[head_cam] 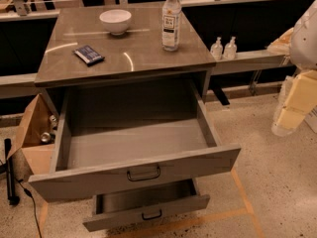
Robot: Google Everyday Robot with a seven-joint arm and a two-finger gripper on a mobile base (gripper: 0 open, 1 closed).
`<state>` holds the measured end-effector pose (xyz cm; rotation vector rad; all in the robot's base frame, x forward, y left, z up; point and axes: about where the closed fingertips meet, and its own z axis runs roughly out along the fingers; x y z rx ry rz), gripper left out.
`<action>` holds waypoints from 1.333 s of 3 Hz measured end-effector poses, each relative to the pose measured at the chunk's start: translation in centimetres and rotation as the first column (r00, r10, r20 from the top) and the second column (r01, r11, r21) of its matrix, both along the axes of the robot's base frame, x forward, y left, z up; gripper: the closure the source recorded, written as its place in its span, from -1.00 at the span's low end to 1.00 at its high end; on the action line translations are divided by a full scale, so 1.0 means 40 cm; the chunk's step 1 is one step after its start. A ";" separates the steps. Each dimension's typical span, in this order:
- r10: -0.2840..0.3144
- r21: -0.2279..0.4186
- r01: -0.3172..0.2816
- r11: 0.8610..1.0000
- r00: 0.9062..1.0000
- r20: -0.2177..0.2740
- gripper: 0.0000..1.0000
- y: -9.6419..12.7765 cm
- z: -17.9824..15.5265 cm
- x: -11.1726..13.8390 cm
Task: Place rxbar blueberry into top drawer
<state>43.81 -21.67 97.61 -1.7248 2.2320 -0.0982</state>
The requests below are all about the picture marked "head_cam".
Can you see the lower metal can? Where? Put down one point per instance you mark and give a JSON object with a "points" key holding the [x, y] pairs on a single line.
{"points": [[47, 138]]}

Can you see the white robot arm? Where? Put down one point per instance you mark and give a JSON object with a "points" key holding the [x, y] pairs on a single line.
{"points": [[303, 41]]}

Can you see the grey drawer cabinet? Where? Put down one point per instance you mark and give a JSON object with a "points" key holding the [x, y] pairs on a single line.
{"points": [[136, 54]]}

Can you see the left sanitizer pump bottle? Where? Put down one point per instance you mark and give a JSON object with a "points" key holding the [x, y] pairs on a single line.
{"points": [[217, 49]]}

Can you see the grey open top drawer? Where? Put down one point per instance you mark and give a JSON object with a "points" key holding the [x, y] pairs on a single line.
{"points": [[128, 136]]}

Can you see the blue rxbar blueberry wrapper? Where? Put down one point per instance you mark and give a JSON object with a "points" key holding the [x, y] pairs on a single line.
{"points": [[88, 55]]}

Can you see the metal can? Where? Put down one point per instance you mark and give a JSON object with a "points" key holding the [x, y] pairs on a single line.
{"points": [[54, 122], [47, 138]]}

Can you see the sanitizer pump bottle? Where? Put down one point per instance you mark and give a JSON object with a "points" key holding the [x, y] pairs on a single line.
{"points": [[217, 49], [230, 50]]}

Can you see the grey lower drawer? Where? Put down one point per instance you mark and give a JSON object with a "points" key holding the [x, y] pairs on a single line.
{"points": [[145, 204]]}

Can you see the white ceramic bowl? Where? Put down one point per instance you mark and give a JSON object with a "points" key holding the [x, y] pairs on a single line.
{"points": [[116, 21]]}

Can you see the right sanitizer pump bottle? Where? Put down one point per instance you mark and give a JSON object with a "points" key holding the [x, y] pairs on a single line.
{"points": [[230, 50]]}

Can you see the upper metal can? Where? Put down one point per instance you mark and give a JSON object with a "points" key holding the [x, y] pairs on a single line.
{"points": [[54, 122]]}

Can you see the black bar on floor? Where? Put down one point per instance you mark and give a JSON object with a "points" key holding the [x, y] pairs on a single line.
{"points": [[13, 198]]}

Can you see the brown cardboard box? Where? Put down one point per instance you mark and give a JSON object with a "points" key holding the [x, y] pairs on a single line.
{"points": [[35, 122]]}

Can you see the clear plastic water bottle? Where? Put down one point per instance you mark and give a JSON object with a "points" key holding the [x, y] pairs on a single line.
{"points": [[170, 32]]}

